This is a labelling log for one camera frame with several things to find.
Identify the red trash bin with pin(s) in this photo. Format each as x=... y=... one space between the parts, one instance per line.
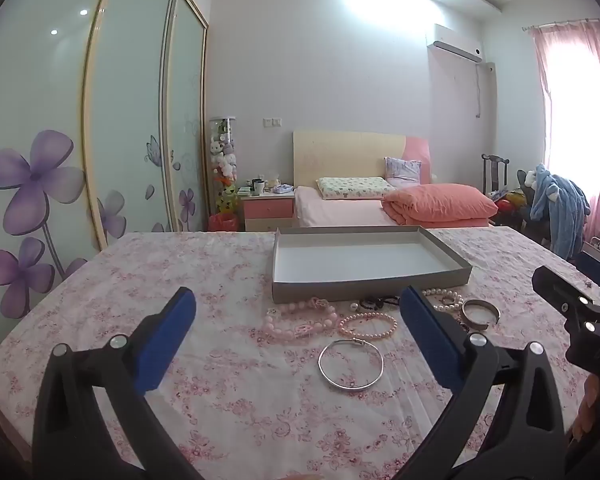
x=223 y=222

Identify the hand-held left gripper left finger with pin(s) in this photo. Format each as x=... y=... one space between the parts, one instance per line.
x=162 y=340

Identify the wall outlet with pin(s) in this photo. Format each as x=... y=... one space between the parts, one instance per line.
x=272 y=121

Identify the white plush toy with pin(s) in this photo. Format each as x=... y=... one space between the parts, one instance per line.
x=530 y=177

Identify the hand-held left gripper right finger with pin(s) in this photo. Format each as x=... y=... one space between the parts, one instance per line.
x=430 y=335

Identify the clear plush toy tube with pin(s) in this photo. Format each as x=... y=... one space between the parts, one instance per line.
x=223 y=160

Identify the pink nightstand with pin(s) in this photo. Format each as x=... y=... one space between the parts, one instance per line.
x=268 y=212

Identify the green book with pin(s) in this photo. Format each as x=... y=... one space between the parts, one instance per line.
x=245 y=191

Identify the dark office chair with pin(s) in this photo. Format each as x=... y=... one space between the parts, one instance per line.
x=525 y=210

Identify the beige and pink headboard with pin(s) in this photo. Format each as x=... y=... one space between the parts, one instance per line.
x=345 y=155

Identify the grey cardboard tray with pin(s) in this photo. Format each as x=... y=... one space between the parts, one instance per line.
x=360 y=257

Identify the white mug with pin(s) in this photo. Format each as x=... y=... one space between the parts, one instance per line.
x=258 y=188

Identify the white air conditioner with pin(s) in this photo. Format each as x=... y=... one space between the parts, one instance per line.
x=455 y=42

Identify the floral sliding door wardrobe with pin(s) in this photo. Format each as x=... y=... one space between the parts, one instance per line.
x=125 y=110

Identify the blue fleece garment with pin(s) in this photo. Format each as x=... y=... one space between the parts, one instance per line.
x=562 y=210

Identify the tissue box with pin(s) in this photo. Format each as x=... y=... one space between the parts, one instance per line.
x=272 y=182

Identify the dark wooden chair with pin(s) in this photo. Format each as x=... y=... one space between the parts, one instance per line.
x=495 y=175

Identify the patterned white pillow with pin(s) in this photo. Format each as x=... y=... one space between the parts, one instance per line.
x=352 y=187

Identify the pink bed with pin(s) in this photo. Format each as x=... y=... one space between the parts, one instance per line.
x=340 y=212

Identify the blue cloth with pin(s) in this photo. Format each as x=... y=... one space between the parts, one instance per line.
x=282 y=189

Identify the folded orange quilt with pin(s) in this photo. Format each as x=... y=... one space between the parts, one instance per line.
x=440 y=202

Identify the small purple pillow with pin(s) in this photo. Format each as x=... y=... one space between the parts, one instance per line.
x=402 y=172

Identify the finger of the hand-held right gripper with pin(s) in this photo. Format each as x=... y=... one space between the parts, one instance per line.
x=596 y=270
x=597 y=340

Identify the colourful pile of clothes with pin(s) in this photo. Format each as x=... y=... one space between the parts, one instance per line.
x=507 y=205

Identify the air conditioner pipe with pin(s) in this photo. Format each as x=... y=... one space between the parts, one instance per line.
x=485 y=90

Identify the wide silver cuff bangle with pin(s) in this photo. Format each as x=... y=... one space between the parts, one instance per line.
x=472 y=324

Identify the person's right hand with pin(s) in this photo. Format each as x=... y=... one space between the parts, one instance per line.
x=592 y=405

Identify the thin silver bangle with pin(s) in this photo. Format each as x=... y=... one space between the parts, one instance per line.
x=321 y=367

